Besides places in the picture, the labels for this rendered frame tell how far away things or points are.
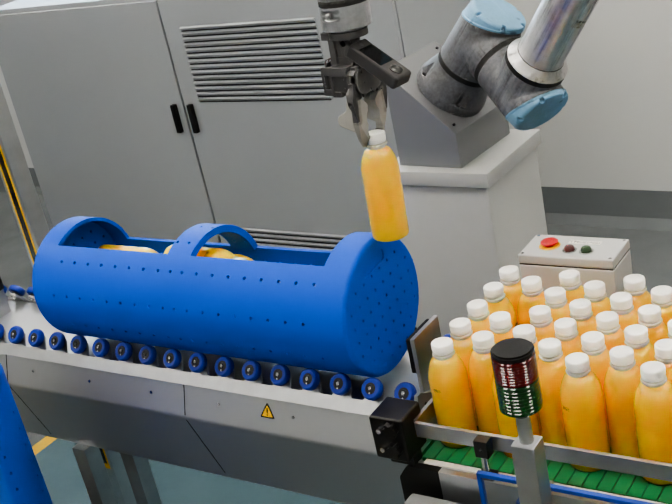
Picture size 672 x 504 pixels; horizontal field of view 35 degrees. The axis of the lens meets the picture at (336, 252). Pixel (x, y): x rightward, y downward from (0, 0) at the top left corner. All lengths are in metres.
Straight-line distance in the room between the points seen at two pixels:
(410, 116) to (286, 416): 0.91
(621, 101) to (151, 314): 2.98
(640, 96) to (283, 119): 1.60
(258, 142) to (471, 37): 1.72
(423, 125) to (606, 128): 2.25
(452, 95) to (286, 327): 0.90
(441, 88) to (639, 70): 2.14
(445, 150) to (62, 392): 1.12
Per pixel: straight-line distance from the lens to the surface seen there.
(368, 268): 2.08
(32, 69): 5.02
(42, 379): 2.77
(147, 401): 2.52
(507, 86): 2.59
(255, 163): 4.29
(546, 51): 2.52
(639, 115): 4.86
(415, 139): 2.80
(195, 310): 2.24
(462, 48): 2.69
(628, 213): 5.03
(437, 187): 2.79
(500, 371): 1.56
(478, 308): 2.03
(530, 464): 1.65
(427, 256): 2.90
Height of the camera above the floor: 2.03
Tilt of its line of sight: 23 degrees down
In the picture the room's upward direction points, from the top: 13 degrees counter-clockwise
